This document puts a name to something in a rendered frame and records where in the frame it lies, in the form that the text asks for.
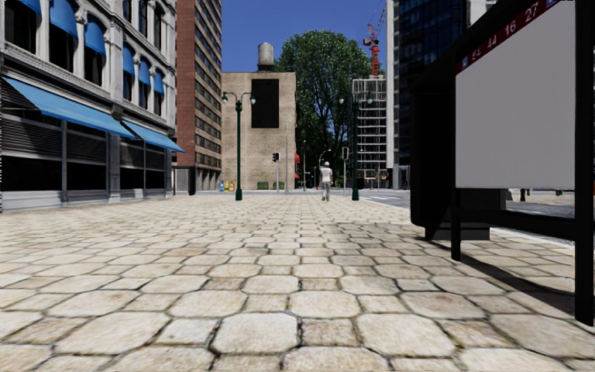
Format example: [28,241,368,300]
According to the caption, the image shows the person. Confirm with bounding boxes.
[320,161,334,202]

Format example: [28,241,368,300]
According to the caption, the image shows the tan brick building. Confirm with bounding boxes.
[220,43,298,191]

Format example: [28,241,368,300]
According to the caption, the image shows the green street lamp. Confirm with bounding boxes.
[339,91,374,202]
[222,91,257,202]

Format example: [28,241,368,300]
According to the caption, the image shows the building under construction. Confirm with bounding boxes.
[351,76,388,189]

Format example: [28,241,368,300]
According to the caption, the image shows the tree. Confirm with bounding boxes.
[274,29,373,188]

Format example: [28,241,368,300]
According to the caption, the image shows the red brick building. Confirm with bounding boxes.
[174,0,223,196]

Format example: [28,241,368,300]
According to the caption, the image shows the red construction crane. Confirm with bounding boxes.
[363,5,387,78]

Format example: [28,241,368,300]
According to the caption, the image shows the glass tower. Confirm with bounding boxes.
[385,0,498,190]

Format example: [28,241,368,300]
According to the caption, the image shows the black bus shelter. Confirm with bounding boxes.
[409,0,595,327]

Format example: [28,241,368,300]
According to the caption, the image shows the pale stone building blue awnings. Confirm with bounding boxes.
[0,0,185,213]

